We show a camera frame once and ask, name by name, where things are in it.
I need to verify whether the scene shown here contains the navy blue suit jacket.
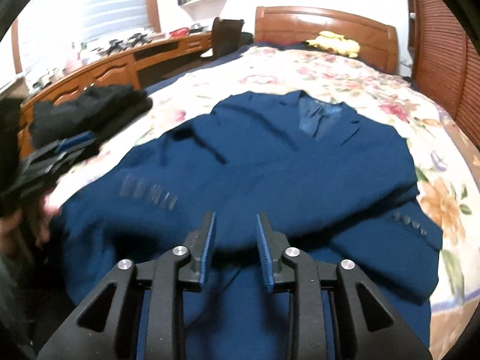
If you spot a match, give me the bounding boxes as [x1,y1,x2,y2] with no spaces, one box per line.
[54,91,442,359]

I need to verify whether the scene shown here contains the person's left hand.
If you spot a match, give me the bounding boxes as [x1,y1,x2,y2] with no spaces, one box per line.
[1,189,60,257]

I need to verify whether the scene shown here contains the black folded garment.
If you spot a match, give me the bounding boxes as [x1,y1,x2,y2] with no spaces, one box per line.
[28,85,153,150]

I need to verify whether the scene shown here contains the wooden desk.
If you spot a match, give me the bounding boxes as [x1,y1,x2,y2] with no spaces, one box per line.
[18,32,211,158]

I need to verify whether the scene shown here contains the grey window blind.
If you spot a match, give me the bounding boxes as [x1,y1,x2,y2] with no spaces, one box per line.
[18,0,150,72]

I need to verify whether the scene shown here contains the floral bed blanket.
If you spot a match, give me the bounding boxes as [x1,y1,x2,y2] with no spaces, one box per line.
[51,44,479,359]

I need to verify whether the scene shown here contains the red basket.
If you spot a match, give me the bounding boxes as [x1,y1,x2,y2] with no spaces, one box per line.
[169,27,190,38]

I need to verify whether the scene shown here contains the yellow Pikachu plush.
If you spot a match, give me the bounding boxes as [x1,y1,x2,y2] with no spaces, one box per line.
[306,31,360,59]

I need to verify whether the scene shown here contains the dark wooden chair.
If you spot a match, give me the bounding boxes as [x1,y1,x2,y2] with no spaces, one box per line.
[200,17,253,61]

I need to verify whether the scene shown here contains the wooden headboard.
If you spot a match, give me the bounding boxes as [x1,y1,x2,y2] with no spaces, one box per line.
[254,7,399,74]

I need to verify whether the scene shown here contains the red-brown louvered wardrobe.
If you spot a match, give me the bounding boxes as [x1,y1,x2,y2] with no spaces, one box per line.
[408,0,479,145]

